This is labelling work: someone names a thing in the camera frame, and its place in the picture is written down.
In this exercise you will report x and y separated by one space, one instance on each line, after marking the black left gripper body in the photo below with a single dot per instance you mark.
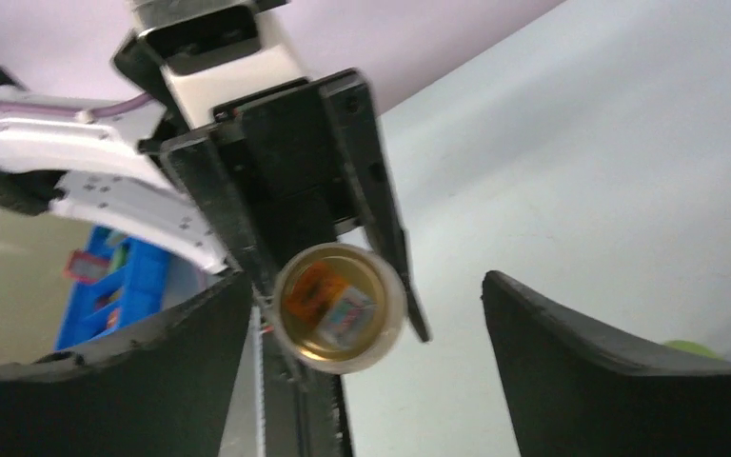
293 178

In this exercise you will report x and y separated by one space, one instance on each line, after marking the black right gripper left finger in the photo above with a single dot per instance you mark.
160 387

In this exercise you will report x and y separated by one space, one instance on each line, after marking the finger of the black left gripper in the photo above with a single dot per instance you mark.
195 165
351 115

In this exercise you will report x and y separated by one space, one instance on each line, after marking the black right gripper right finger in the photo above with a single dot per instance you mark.
576 386

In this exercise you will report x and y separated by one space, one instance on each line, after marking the clear pill bottle gold lid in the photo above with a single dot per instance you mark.
338 308

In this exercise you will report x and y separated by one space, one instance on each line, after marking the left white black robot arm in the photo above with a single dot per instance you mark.
37 140

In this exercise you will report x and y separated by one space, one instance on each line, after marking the green lidded black jar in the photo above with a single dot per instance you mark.
693 348

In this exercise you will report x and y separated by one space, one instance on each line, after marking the blue storage bin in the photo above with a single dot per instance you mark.
117 280

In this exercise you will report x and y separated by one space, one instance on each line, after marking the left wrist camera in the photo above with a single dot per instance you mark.
193 56

